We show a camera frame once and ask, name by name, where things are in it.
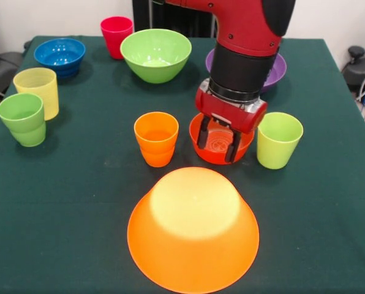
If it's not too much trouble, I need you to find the purple bowl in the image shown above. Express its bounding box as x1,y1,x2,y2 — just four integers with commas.
205,47,287,94

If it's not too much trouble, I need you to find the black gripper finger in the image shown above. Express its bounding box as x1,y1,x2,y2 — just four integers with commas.
197,115,213,149
225,127,242,163

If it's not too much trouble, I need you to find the light green bowl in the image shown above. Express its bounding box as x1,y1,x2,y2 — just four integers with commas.
119,28,192,85

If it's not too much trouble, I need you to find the large orange bowl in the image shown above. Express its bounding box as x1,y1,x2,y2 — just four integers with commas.
126,167,260,292

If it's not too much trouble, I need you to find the small red-orange bowl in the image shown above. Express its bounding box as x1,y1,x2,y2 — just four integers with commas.
189,112,255,165

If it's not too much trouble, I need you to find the orange cup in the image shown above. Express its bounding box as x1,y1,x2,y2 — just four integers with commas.
134,111,180,168

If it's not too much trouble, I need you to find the blue bowl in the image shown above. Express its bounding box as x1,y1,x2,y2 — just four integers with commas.
34,37,86,77

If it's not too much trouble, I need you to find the red cup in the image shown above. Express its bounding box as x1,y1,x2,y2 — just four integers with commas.
100,16,134,60

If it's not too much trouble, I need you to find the dark green table cloth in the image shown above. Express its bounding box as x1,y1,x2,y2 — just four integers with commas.
0,35,365,294

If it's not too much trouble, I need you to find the yellow cup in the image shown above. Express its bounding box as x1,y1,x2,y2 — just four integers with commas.
13,67,60,121

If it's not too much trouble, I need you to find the lime green cup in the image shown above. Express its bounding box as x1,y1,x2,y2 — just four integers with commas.
256,111,304,170

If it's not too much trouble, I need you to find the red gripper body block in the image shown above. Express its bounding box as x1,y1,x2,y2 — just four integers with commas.
195,78,268,134

